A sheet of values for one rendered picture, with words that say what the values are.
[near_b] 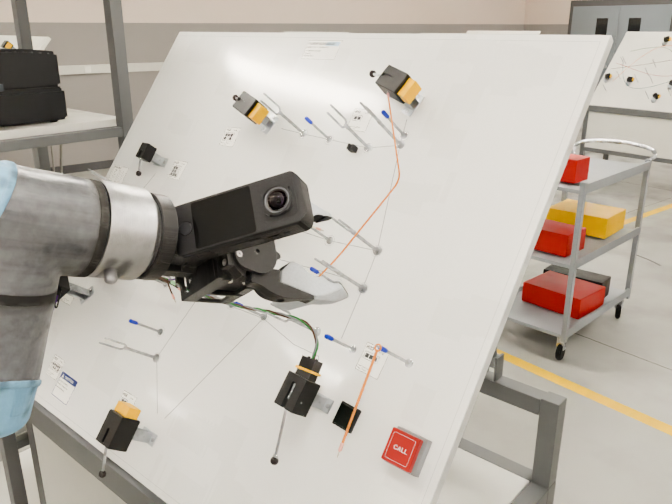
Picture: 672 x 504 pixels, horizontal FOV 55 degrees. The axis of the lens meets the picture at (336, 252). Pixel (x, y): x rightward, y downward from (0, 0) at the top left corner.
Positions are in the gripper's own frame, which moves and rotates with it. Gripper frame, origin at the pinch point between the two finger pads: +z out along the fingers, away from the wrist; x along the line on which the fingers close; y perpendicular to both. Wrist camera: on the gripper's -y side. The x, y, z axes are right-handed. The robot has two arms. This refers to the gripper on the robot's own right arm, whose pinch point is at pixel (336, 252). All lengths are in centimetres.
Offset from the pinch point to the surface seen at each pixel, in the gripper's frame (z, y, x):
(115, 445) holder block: 13, 76, 6
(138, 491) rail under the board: 19, 81, 14
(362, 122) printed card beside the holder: 45, 28, -45
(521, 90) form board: 52, -2, -35
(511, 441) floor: 213, 119, 16
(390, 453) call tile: 30.3, 25.7, 18.3
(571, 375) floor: 281, 115, -11
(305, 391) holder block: 24.8, 35.5, 6.4
